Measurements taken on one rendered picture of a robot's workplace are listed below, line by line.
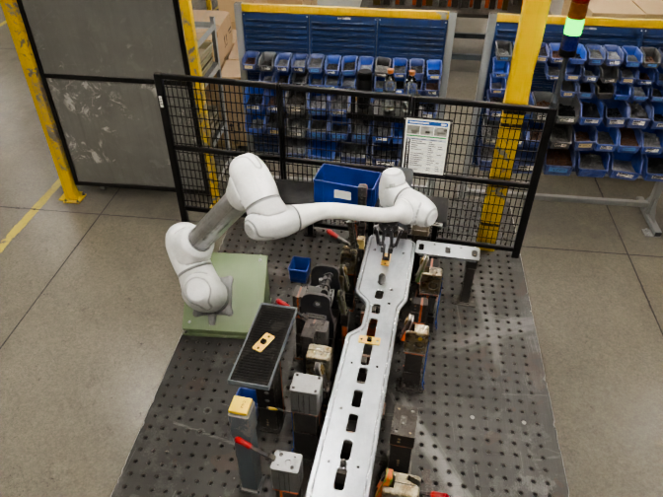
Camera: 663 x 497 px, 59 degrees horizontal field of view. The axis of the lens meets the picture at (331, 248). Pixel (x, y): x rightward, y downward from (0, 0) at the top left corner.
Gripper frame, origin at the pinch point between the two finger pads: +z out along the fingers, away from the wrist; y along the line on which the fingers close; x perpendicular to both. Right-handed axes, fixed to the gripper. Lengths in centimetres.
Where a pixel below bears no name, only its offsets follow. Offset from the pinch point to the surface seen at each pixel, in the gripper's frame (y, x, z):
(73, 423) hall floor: -154, -47, 107
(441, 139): 17, 55, -28
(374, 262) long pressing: -4.9, -0.4, 6.5
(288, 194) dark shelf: -55, 40, 4
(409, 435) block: 19, -87, 3
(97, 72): -222, 152, -1
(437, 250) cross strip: 22.0, 13.9, 6.5
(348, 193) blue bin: -23.3, 35.1, -4.5
